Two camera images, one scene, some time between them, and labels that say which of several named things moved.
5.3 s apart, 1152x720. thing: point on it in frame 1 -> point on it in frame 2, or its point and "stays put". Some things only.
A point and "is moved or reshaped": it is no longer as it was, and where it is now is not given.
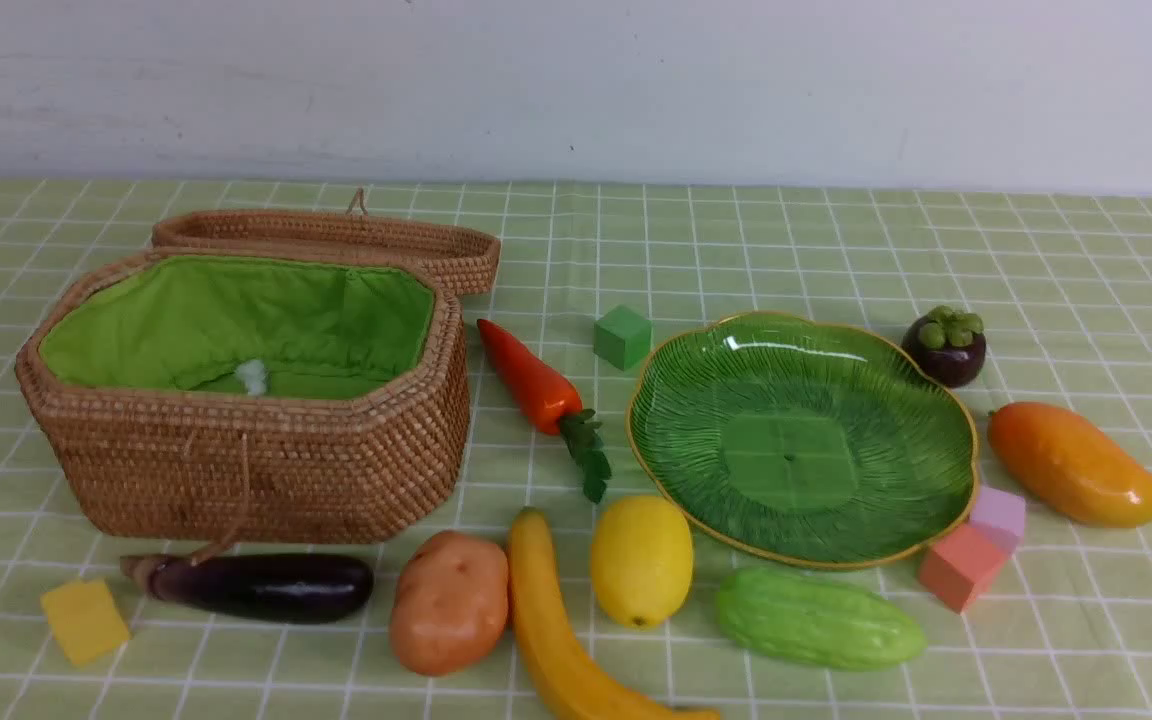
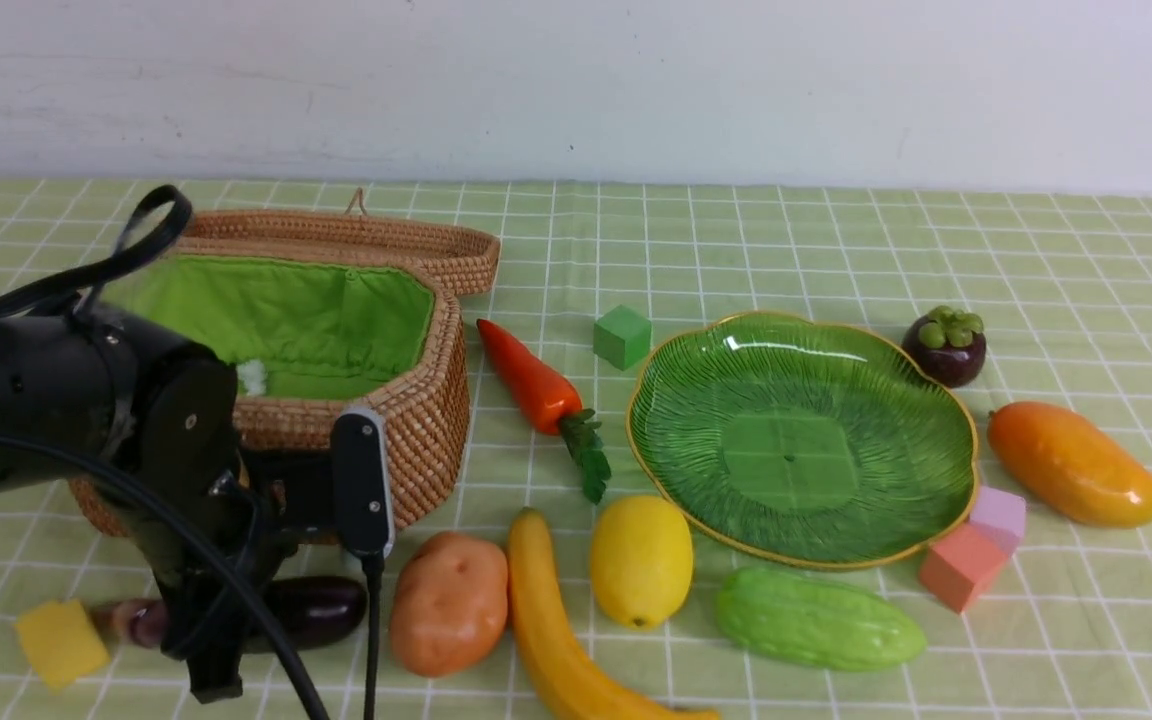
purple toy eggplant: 297,588 is moved or reshaped
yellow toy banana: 573,678 stays put
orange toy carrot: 553,401 stays put
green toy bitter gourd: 817,621 stays put
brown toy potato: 449,602 stays put
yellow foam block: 85,617 -> 61,642
